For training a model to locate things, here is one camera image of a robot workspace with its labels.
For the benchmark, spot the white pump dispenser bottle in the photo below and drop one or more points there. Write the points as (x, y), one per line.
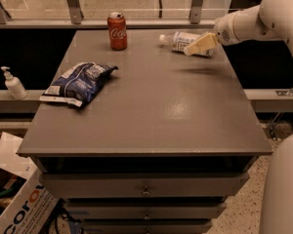
(13, 84)

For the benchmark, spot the grey drawer cabinet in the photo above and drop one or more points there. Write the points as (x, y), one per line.
(160, 113)

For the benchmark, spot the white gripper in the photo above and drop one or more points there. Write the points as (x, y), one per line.
(225, 32)

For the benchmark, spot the blue plastic water bottle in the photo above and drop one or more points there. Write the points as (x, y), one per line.
(178, 40)

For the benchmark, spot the drawer with knob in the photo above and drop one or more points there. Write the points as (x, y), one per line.
(145, 185)
(147, 227)
(145, 210)

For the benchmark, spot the blue chip bag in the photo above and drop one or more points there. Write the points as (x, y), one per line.
(79, 85)

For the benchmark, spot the red Coca-Cola can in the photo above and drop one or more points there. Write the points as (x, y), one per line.
(117, 31)

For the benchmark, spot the middle drawer with knob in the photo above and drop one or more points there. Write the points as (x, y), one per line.
(145, 210)

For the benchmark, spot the bottom drawer with knob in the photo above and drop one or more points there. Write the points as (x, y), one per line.
(147, 227)

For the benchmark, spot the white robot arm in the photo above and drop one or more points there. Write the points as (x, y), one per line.
(270, 20)

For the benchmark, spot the white cardboard box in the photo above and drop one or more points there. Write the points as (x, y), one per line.
(32, 204)

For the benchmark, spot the top drawer with knob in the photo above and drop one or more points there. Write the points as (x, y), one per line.
(145, 185)

